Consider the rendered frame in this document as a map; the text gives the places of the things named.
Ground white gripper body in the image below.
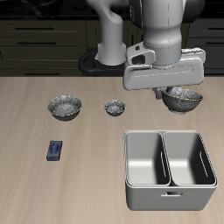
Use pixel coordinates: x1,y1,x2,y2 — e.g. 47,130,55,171
122,48,207,91

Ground small grey speckled bowl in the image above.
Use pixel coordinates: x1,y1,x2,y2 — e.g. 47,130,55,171
103,99,127,117

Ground white two-bin basket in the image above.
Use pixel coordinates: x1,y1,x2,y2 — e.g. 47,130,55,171
122,129,219,212

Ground medium grey speckled bowl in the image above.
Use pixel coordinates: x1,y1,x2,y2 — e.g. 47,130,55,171
47,94,83,122

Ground large grey speckled bowl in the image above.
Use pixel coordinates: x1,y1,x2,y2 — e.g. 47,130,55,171
160,86,205,115

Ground flat black base plate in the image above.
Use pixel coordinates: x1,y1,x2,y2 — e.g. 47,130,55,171
77,46,127,78

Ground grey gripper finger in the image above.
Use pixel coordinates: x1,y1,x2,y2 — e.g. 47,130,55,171
151,87,165,101

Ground dark kitchen cupboards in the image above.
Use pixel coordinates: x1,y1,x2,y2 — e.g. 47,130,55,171
0,0,224,78

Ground small dark blue box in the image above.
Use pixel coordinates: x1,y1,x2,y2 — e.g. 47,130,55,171
45,140,64,162

